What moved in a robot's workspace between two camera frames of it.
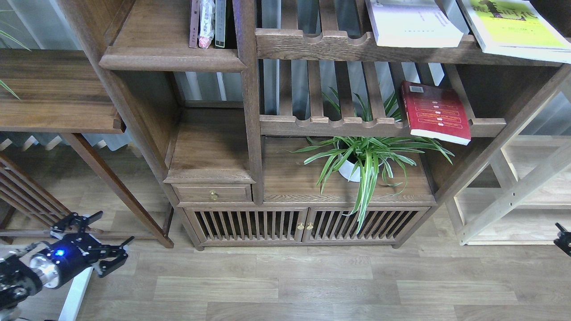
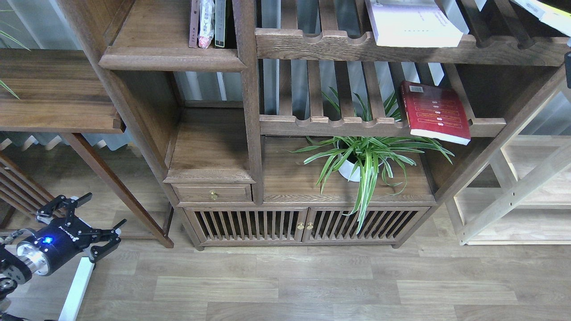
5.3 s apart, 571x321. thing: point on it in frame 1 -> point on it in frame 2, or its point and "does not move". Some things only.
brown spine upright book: (194, 21) does not move
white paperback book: (423, 23) does not move
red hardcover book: (436, 112) does not move
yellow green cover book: (517, 28) -> (554, 16)
